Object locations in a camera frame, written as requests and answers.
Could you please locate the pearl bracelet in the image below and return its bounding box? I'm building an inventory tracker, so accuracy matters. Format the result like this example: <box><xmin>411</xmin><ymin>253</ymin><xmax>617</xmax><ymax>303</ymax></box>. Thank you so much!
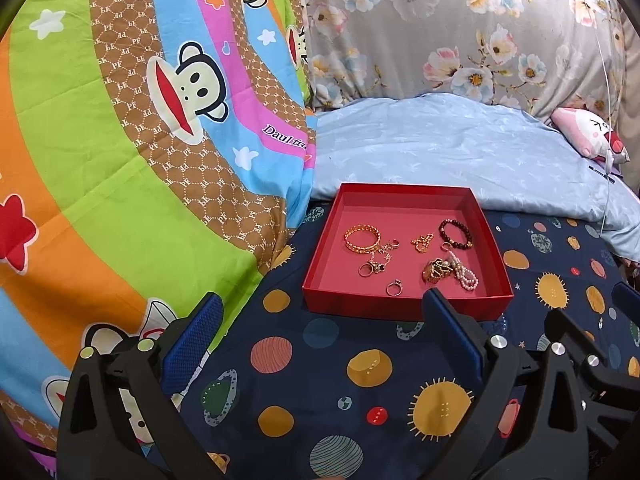
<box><xmin>446</xmin><ymin>251</ymin><xmax>480</xmax><ymax>292</ymax></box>

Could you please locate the gold bangle bracelet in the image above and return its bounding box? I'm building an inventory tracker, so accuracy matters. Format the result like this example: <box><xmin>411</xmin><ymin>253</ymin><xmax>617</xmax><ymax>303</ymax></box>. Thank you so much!
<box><xmin>344</xmin><ymin>225</ymin><xmax>384</xmax><ymax>256</ymax></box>

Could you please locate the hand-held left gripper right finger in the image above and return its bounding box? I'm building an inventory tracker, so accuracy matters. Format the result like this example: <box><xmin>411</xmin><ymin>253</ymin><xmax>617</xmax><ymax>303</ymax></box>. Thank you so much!
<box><xmin>421</xmin><ymin>287</ymin><xmax>590</xmax><ymax>480</ymax></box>

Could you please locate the cartoon monkey blanket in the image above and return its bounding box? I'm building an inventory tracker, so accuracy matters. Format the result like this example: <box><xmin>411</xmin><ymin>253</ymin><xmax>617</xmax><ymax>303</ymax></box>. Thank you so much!
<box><xmin>0</xmin><ymin>0</ymin><xmax>321</xmax><ymax>480</ymax></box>

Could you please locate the dark bead bracelet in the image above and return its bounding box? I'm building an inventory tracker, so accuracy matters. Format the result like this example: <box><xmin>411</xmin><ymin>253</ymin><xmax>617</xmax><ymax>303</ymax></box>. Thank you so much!
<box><xmin>438</xmin><ymin>218</ymin><xmax>474</xmax><ymax>251</ymax></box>

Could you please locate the white cable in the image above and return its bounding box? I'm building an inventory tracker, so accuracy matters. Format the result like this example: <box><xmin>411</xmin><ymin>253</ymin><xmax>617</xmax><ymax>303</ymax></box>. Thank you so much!
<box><xmin>580</xmin><ymin>0</ymin><xmax>616</xmax><ymax>236</ymax></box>

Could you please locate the navy planet print blanket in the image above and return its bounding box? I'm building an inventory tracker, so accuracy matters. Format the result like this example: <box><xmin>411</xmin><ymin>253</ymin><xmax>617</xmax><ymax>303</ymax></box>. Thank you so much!
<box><xmin>170</xmin><ymin>200</ymin><xmax>640</xmax><ymax>480</ymax></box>

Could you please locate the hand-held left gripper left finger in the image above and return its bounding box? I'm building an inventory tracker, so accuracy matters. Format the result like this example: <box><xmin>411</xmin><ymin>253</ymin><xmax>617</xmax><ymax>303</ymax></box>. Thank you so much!
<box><xmin>56</xmin><ymin>291</ymin><xmax>226</xmax><ymax>480</ymax></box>

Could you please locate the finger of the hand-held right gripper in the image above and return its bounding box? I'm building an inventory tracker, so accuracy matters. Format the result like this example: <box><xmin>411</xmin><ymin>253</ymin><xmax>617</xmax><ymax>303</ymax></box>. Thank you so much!
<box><xmin>612</xmin><ymin>282</ymin><xmax>640</xmax><ymax>317</ymax></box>
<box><xmin>545</xmin><ymin>307</ymin><xmax>640</xmax><ymax>461</ymax></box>

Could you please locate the pink plush pillow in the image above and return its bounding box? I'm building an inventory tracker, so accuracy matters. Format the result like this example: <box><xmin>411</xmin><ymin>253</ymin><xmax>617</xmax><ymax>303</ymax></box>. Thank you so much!
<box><xmin>550</xmin><ymin>106</ymin><xmax>631</xmax><ymax>165</ymax></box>

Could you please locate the gold brooch cluster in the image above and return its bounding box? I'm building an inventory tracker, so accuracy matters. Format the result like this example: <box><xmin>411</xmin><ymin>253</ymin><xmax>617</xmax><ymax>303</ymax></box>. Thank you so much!
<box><xmin>421</xmin><ymin>257</ymin><xmax>455</xmax><ymax>286</ymax></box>

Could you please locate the red jewelry tray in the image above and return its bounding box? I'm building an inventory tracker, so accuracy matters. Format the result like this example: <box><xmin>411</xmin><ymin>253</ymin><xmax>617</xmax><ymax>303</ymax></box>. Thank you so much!
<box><xmin>301</xmin><ymin>182</ymin><xmax>515</xmax><ymax>322</ymax></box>

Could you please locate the light blue blanket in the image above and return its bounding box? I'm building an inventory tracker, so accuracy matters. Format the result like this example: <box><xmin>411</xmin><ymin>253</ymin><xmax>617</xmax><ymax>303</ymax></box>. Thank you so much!
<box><xmin>305</xmin><ymin>92</ymin><xmax>640</xmax><ymax>261</ymax></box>

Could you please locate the grey floral pillow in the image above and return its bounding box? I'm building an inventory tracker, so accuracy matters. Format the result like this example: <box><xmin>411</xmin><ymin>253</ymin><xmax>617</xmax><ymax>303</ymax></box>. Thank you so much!
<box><xmin>292</xmin><ymin>0</ymin><xmax>640</xmax><ymax>128</ymax></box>

